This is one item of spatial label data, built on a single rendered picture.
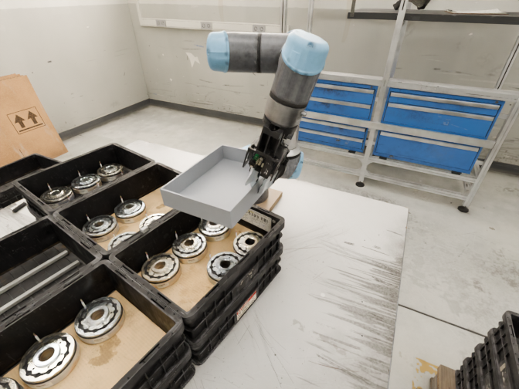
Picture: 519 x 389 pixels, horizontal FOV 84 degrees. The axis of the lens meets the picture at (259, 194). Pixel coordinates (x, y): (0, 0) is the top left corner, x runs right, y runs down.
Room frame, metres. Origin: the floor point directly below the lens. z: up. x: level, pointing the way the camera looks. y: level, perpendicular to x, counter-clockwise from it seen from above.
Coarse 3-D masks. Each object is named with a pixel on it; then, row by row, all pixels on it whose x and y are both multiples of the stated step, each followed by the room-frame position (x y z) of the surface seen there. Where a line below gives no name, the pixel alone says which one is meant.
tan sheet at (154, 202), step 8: (152, 192) 0.93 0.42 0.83; (160, 192) 0.93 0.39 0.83; (144, 200) 0.88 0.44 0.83; (152, 200) 0.88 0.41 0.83; (160, 200) 0.88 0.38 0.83; (152, 208) 0.83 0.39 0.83; (160, 208) 0.83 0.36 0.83; (168, 208) 0.83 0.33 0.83; (120, 224) 0.74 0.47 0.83; (128, 224) 0.74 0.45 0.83; (136, 224) 0.74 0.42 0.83; (120, 232) 0.70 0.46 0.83; (104, 248) 0.63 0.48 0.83
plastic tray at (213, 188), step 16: (208, 160) 0.74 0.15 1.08; (224, 160) 0.79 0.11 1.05; (240, 160) 0.78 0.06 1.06; (192, 176) 0.67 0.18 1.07; (208, 176) 0.70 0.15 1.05; (224, 176) 0.70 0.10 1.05; (240, 176) 0.70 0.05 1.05; (176, 192) 0.61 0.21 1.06; (192, 192) 0.62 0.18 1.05; (208, 192) 0.62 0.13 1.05; (224, 192) 0.62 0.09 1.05; (240, 192) 0.62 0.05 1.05; (256, 192) 0.59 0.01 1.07; (176, 208) 0.55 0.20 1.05; (192, 208) 0.53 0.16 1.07; (208, 208) 0.51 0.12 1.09; (224, 208) 0.49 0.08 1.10; (240, 208) 0.52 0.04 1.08; (224, 224) 0.49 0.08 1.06
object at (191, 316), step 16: (256, 208) 0.70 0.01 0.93; (160, 224) 0.63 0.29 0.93; (112, 256) 0.51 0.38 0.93; (128, 272) 0.46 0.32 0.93; (240, 272) 0.47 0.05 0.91; (144, 288) 0.41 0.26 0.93; (224, 288) 0.42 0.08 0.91; (176, 304) 0.37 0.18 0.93; (208, 304) 0.38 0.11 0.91; (192, 320) 0.34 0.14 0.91
